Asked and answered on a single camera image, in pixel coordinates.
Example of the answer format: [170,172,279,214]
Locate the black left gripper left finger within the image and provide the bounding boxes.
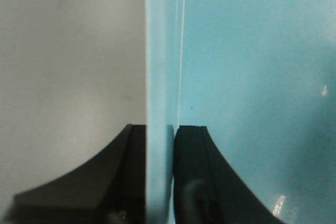
[7,124,146,223]

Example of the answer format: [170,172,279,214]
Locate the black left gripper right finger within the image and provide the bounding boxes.
[173,126,281,223]

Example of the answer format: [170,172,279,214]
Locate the light blue plastic box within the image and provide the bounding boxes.
[145,0,335,223]

